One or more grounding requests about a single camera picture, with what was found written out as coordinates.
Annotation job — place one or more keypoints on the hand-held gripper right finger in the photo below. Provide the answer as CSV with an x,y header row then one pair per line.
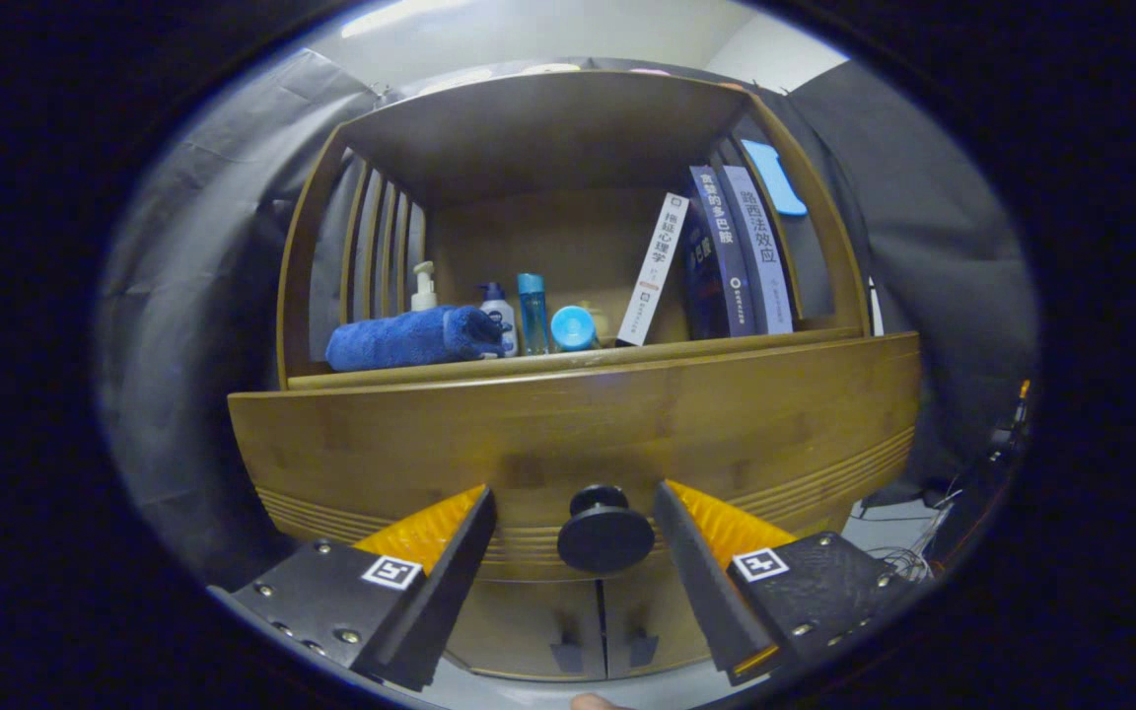
x,y
701,582

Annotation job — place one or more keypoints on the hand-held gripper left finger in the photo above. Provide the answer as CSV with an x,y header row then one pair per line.
x,y
450,582

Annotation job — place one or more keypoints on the black round drawer knob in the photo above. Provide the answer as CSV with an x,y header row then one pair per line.
x,y
605,537

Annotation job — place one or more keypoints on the wooden drawer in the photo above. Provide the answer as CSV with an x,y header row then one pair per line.
x,y
430,434

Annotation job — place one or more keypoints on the white and blue tube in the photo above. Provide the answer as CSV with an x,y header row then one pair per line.
x,y
574,329

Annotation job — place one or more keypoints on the wooden cabinet door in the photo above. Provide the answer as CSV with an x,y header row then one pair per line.
x,y
652,611
519,621

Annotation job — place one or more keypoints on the wooden countertop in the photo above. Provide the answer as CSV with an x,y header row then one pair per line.
x,y
627,352

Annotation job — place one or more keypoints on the wooden cabinet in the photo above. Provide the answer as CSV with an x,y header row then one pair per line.
x,y
548,128

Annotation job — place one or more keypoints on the rolled blue towel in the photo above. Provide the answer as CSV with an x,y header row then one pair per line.
x,y
400,338

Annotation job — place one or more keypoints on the beige lidded teacup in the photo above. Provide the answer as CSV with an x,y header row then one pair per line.
x,y
605,323

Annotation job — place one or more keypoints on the clear blue bottle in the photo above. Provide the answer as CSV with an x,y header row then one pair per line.
x,y
532,316

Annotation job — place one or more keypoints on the white pump bottle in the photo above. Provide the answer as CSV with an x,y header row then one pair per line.
x,y
424,296

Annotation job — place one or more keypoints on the white bottle with blue cap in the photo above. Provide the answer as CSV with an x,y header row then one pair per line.
x,y
492,293

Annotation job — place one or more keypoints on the dark blue book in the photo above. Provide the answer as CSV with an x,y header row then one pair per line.
x,y
698,276

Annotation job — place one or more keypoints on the light grey-blue book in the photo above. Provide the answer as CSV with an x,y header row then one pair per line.
x,y
760,247

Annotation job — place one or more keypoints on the black device with orange tip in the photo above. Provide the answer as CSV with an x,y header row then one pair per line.
x,y
1012,434

